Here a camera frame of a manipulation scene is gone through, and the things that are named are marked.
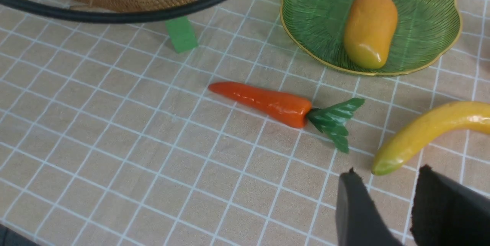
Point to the orange plastic carrot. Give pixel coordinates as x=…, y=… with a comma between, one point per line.
x=294, y=111

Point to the green foam cube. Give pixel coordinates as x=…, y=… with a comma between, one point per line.
x=181, y=33

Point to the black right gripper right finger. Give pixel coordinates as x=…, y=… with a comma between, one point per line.
x=446, y=213

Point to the yellow plastic banana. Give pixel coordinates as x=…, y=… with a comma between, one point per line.
x=412, y=138

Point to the yellow orange plastic mango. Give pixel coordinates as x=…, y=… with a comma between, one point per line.
x=369, y=31

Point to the checkered beige tablecloth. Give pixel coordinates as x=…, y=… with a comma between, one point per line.
x=109, y=137

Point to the green glass leaf plate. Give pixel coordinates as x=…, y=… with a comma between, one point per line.
x=426, y=29

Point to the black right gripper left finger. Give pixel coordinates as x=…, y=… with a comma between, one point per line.
x=358, y=222

